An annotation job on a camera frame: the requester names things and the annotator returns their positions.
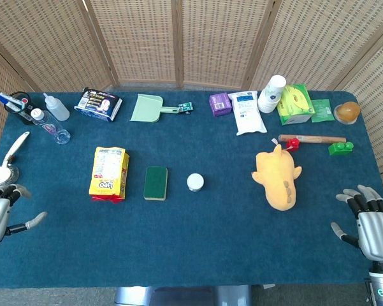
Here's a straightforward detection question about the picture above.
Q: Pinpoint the mint green dustpan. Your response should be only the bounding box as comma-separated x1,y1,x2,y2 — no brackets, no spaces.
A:
129,93,182,124

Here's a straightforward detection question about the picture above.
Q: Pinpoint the clear plastic water bottle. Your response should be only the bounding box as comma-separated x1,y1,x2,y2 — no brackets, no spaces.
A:
30,108,71,145

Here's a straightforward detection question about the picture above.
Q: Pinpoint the silver round dish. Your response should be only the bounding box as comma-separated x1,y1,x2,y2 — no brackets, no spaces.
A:
0,164,20,191

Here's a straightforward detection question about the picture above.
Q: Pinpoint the white wet wipes pack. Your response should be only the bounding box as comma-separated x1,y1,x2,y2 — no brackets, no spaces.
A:
227,91,268,136

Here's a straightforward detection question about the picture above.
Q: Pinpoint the white squeeze bottle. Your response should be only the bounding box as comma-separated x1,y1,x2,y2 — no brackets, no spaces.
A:
43,92,71,122

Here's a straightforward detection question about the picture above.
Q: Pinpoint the woven wooden folding screen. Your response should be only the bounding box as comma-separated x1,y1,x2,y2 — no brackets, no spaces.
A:
0,0,383,211

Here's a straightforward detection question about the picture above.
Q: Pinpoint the stack of paper cups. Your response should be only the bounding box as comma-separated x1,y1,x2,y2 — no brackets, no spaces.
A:
257,75,287,113

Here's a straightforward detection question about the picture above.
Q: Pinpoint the white round pad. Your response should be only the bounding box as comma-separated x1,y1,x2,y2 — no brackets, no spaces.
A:
0,165,13,186

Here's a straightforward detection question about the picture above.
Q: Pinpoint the white marker blue cap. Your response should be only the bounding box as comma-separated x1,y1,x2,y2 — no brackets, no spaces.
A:
3,100,23,113
0,91,29,105

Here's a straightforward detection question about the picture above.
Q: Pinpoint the small white jar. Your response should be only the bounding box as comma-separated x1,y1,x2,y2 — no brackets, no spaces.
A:
186,173,205,193

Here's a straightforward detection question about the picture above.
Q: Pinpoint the green tissue box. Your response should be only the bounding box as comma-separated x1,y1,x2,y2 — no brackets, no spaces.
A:
276,84,316,126

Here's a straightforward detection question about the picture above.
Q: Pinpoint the green toy brick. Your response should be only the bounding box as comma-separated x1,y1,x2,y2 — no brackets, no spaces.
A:
328,142,354,157

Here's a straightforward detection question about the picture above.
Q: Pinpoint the purple box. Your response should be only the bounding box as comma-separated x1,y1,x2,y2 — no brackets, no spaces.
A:
208,92,233,117

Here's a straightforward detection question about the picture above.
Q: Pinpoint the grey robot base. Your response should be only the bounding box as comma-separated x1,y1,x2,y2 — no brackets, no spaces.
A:
113,286,253,306

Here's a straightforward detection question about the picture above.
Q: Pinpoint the yellow plush toy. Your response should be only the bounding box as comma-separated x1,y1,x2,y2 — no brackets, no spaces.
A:
250,143,303,212

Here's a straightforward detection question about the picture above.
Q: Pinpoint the clear soap dish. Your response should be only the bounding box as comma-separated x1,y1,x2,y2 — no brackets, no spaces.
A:
333,105,359,125

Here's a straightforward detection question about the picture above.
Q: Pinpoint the dark blue pad package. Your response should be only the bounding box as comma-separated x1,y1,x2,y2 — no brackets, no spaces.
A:
73,87,123,122

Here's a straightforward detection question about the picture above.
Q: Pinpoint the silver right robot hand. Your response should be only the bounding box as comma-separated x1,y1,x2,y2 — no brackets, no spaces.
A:
330,184,383,263

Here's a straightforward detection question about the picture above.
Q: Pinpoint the yellow red snack bag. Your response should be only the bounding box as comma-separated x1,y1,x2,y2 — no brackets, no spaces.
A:
88,146,131,204

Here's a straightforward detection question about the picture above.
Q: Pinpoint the orange bun in wrapper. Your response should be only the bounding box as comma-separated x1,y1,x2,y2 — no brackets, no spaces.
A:
336,101,361,122

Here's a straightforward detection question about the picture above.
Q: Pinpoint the green and yellow sponge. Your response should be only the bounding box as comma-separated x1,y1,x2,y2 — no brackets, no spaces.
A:
143,166,169,201

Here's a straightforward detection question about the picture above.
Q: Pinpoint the green sachet packet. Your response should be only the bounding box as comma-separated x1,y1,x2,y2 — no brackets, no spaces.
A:
310,99,336,124

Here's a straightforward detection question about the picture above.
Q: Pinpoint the blue table cloth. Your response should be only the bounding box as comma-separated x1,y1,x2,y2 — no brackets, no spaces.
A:
0,91,383,289

